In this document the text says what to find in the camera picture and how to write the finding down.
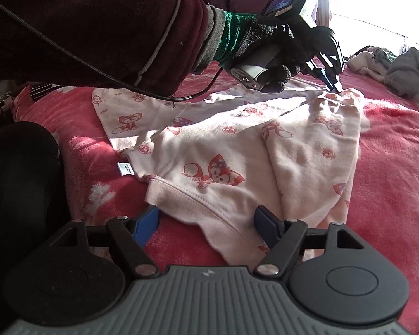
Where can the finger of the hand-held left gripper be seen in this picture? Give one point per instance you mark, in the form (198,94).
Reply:
(337,78)
(325,78)

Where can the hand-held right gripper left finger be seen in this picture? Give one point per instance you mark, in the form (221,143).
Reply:
(145,225)

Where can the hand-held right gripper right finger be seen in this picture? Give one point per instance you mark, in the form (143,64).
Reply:
(269,226)

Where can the pink fox print top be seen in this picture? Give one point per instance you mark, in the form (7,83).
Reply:
(230,146)

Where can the person's left forearm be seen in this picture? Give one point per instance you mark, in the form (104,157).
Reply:
(90,24)

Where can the person's left hand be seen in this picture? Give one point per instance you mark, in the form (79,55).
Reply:
(265,38)

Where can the white garment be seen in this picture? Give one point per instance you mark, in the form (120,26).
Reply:
(361,61)

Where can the beige patterned curtain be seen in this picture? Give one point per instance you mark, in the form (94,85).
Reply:
(324,0)

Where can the teal printed garment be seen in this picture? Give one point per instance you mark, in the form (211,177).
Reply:
(380,54)

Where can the pink floral blanket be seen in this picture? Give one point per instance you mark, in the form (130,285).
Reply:
(398,167)

